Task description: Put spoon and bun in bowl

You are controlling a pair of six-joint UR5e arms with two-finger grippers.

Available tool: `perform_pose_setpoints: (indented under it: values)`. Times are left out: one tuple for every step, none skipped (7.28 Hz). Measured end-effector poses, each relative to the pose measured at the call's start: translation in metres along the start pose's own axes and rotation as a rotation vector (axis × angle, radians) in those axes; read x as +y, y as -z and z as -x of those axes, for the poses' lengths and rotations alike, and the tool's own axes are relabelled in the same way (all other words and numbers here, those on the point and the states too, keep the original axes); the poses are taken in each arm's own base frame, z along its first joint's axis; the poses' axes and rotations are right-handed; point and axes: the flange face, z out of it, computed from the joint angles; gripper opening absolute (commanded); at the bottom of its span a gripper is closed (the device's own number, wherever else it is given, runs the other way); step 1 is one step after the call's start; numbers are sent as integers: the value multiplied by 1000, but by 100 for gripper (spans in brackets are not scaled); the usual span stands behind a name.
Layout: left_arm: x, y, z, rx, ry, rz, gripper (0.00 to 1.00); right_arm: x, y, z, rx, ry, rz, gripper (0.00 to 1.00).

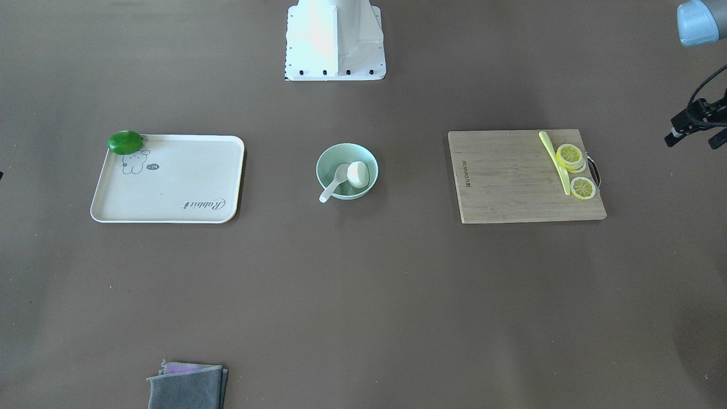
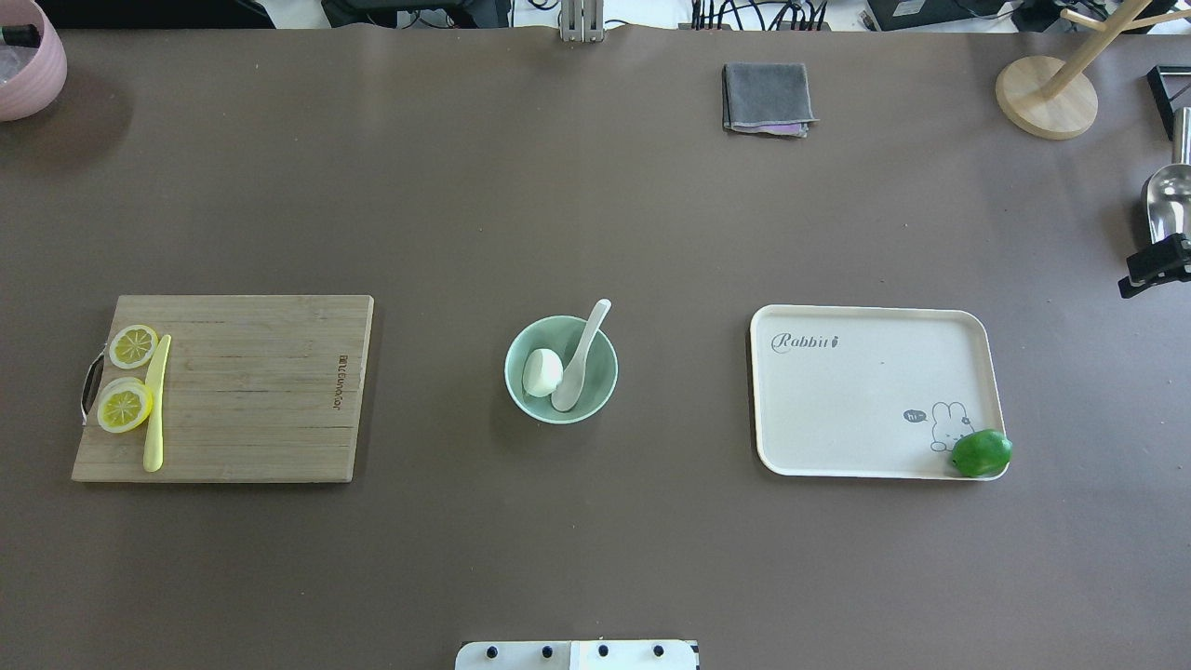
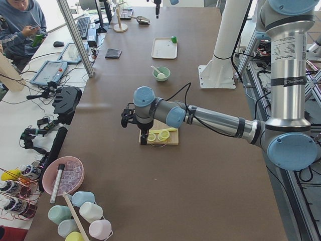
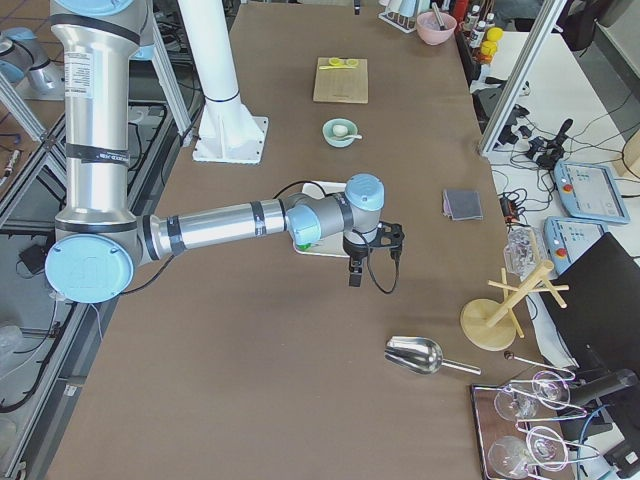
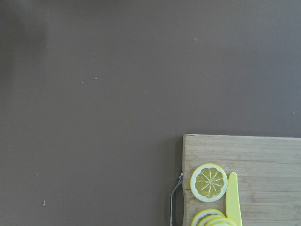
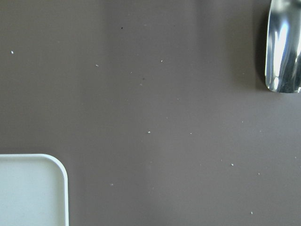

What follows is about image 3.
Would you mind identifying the bamboo cutting board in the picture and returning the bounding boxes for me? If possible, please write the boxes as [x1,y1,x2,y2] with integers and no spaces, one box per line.
[147,120,179,145]

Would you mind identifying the pale blue plastic cup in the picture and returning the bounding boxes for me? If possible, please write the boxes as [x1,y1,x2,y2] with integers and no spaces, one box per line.
[57,219,79,238]

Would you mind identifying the aluminium frame rail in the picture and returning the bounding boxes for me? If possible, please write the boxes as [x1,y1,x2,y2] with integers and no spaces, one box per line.
[247,37,321,241]

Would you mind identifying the teach pendant tablet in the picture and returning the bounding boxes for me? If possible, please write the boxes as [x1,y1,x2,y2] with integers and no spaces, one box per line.
[30,61,68,86]
[57,43,81,65]

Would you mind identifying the yellow plastic cup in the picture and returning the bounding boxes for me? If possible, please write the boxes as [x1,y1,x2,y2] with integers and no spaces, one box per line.
[65,231,84,241]

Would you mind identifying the stacked lemon slices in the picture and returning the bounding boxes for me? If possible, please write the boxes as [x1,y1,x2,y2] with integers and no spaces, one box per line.
[157,131,170,142]

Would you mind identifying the wooden mug stand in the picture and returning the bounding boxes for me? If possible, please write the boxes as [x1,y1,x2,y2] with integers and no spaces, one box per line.
[112,1,128,33]

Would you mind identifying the mint green bowl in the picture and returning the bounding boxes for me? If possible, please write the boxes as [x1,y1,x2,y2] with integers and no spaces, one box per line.
[152,66,171,82]

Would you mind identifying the person in blue hoodie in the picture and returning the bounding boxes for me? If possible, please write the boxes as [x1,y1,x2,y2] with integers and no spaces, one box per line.
[1,1,48,60]

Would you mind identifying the single lemon slice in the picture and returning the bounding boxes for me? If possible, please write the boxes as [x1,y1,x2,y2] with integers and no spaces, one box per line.
[147,133,156,142]

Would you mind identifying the black computer mouse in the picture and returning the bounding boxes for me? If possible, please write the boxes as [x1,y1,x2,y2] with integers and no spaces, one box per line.
[53,41,65,48]

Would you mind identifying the cream rabbit serving tray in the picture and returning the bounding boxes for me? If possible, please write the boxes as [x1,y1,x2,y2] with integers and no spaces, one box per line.
[151,37,178,59]

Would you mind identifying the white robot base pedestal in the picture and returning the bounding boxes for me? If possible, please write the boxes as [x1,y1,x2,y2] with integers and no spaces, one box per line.
[198,0,251,89]

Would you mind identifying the white plastic cup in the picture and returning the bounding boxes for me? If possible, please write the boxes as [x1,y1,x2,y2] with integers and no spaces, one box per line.
[79,202,103,223]

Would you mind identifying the front teach pendant tablet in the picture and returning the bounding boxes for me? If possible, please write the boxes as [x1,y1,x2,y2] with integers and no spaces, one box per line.
[30,61,68,86]

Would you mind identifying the wooden stick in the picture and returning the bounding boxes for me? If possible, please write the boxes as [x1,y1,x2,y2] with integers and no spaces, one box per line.
[62,192,89,241]

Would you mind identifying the pink plastic cup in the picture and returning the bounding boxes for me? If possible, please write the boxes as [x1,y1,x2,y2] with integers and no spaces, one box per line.
[89,219,112,240]

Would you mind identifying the light blue plastic cup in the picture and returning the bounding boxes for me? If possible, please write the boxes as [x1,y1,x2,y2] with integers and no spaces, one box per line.
[72,191,95,207]

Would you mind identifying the black plastic device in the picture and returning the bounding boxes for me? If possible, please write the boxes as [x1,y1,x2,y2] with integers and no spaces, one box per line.
[52,86,82,125]

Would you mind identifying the copper wire bottle rack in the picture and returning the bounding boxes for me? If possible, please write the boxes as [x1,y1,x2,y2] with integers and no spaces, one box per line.
[1,169,42,221]

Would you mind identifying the black long bar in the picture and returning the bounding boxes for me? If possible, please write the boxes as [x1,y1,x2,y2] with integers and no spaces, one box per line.
[38,127,68,192]

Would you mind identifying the rear teach pendant tablet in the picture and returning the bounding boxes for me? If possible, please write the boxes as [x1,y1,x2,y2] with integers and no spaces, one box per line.
[57,43,81,65]

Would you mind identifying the yellow plastic knife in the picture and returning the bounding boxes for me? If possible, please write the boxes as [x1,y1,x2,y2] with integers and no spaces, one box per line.
[149,128,178,134]

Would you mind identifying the aluminium frame post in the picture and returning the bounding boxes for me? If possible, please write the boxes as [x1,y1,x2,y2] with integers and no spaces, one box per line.
[56,0,94,77]

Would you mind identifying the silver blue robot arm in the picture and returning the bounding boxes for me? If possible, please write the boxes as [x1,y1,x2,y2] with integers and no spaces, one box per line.
[133,1,320,171]
[153,0,179,19]

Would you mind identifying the mint green plastic cup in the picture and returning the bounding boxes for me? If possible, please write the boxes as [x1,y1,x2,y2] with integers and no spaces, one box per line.
[48,205,72,225]

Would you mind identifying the pink bowl with ice cubes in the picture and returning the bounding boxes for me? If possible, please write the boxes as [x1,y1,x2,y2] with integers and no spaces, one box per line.
[42,156,85,196]

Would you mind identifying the dark small tray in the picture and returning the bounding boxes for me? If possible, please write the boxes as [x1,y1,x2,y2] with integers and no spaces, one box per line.
[120,9,133,20]

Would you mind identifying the metal cylinder tool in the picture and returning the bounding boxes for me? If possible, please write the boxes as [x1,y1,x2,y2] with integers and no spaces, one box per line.
[50,164,65,204]

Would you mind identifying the grey folded cloth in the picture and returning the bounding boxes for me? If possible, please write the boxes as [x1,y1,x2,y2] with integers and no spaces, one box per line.
[105,48,122,59]

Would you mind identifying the black keyboard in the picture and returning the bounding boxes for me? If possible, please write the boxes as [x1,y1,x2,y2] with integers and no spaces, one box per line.
[76,17,90,39]

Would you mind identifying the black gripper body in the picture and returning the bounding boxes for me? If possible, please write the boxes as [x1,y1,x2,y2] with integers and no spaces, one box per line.
[153,0,161,6]
[137,122,153,134]

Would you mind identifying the green lime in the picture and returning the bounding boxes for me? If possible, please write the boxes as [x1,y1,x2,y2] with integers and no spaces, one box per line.
[171,36,177,44]

